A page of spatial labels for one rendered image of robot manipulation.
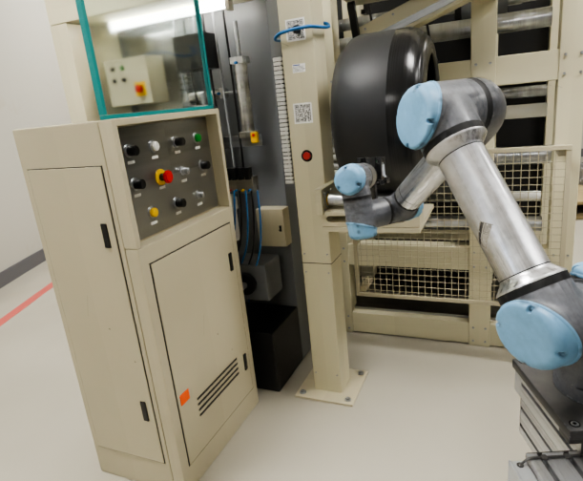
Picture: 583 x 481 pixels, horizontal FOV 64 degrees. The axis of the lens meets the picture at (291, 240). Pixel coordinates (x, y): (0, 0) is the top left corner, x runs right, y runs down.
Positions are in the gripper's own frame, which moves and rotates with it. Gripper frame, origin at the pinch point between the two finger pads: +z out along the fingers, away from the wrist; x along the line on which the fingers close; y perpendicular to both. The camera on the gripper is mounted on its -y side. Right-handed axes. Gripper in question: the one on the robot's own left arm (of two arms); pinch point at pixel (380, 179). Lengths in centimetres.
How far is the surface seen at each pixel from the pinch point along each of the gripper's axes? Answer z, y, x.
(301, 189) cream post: 25.1, -4.5, 37.3
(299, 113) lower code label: 21.5, 24.5, 35.5
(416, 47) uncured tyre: 11.3, 40.2, -9.5
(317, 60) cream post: 22, 42, 27
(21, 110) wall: 177, 66, 388
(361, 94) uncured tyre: 1.9, 26.4, 6.0
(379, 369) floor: 60, -94, 16
